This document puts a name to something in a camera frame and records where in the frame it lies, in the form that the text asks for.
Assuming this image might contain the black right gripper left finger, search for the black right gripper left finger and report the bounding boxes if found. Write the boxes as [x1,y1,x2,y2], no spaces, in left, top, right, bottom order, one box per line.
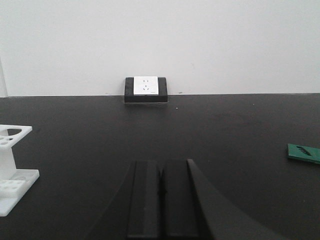
[96,161,161,240]

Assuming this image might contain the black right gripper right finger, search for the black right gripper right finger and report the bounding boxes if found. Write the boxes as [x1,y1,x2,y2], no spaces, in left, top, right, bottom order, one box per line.
[162,159,285,240]

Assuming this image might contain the white test tube rack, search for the white test tube rack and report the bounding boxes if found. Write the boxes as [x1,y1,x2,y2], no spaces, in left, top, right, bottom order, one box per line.
[0,124,40,217]

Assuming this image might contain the white socket on black base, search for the white socket on black base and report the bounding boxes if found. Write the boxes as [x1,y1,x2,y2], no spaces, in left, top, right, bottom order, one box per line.
[124,76,168,104]

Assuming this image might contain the green flat plate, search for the green flat plate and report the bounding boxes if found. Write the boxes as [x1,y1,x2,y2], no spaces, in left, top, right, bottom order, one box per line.
[287,143,320,165]

